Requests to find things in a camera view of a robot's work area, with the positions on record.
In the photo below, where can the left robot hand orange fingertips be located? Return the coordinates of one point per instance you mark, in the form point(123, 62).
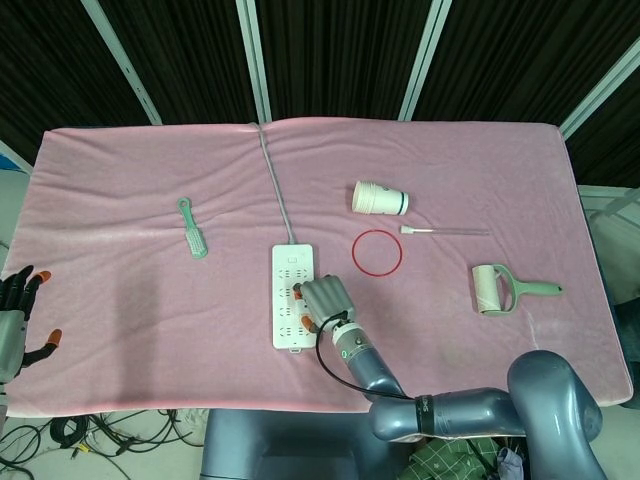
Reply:
point(12, 335)

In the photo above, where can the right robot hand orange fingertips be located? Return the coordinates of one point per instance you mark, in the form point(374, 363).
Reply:
point(327, 300)

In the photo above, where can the right robot arm grey-blue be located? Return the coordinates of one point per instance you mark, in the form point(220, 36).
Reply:
point(450, 415)

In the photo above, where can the white power strip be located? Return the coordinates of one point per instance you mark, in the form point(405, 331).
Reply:
point(285, 335)

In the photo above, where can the clear stick with white tip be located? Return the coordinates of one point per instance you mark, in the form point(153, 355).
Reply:
point(415, 231)

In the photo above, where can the white paper cup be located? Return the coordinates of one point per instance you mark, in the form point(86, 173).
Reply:
point(385, 199)

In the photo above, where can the pink velvet table cloth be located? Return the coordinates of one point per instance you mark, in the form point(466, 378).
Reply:
point(150, 325)

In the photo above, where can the grey-blue robot torso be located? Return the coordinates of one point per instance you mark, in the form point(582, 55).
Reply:
point(275, 445)

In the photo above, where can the green plaid fabric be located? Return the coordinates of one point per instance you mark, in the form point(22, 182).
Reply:
point(440, 460)

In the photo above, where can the dark pleated curtain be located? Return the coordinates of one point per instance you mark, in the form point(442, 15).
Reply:
point(325, 50)

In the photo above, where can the white side stand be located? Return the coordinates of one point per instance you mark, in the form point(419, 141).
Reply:
point(610, 240)

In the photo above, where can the white screen frame post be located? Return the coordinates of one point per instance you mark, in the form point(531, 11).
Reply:
point(12, 155)
point(600, 65)
point(258, 60)
point(125, 65)
point(418, 60)
point(429, 60)
point(247, 60)

